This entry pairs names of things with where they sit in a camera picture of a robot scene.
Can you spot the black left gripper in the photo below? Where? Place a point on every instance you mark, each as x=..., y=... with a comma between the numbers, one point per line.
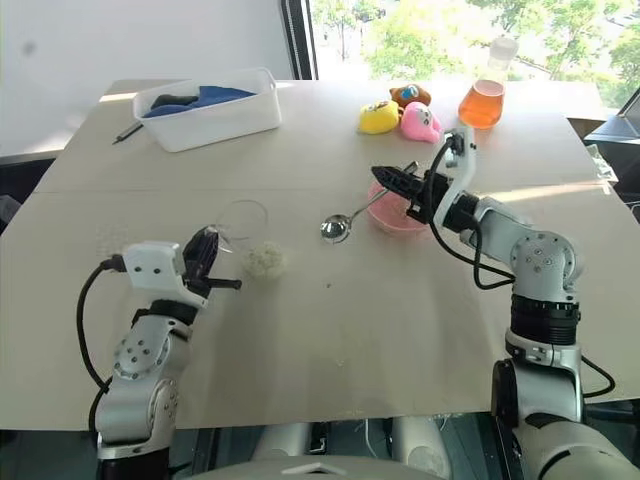
x=199, y=262

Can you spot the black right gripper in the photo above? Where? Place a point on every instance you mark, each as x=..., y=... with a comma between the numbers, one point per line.
x=432, y=192

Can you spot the clear glass mug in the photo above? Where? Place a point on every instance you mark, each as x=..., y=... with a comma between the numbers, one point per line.
x=245, y=220

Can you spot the metal spoon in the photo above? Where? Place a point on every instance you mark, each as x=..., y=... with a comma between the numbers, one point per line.
x=336, y=229

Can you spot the pink bowl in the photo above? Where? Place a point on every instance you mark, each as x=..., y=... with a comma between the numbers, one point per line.
x=395, y=215

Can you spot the pink plush toy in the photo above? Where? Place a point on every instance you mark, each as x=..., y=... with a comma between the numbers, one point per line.
x=420, y=122

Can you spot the yellow plush toy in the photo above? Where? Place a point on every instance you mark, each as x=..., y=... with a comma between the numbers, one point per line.
x=378, y=117

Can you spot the brown plush toy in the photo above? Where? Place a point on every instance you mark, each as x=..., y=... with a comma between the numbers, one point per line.
x=407, y=95

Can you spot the glass flask with orange liquid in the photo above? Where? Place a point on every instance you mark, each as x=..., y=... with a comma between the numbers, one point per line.
x=482, y=105

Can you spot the white plastic bin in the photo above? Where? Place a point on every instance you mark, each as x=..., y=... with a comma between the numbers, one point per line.
x=215, y=125

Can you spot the dark pen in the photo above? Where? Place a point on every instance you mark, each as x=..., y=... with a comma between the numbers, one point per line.
x=129, y=132

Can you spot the blue cloth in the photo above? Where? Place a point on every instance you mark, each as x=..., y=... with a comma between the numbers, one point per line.
x=220, y=96

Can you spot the silver robot torso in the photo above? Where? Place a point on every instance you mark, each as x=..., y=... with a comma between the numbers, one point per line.
x=320, y=450

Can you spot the dark laptop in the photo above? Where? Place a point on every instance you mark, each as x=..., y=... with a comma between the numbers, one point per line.
x=617, y=130

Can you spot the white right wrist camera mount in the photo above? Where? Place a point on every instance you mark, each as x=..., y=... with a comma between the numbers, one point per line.
x=462, y=160

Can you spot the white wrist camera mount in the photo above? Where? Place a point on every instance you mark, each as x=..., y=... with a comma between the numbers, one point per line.
x=462, y=160
x=150, y=265

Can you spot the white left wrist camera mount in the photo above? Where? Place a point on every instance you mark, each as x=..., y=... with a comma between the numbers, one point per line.
x=150, y=265

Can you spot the black window frame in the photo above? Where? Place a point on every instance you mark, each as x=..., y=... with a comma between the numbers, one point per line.
x=299, y=40

